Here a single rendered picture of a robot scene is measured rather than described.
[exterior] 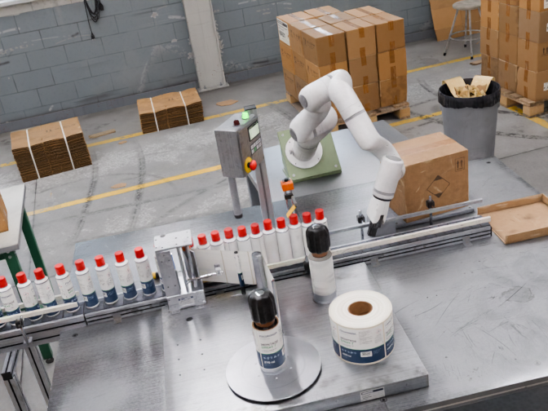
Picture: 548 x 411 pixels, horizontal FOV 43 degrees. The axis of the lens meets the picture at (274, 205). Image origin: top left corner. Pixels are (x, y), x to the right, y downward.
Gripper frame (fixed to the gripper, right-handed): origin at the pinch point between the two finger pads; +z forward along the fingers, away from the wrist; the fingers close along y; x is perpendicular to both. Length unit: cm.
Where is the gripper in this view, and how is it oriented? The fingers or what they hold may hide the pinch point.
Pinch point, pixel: (372, 231)
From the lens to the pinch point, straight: 277.7
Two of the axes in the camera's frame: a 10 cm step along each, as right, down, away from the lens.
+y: 1.7, 4.3, -8.8
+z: -2.0, 8.9, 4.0
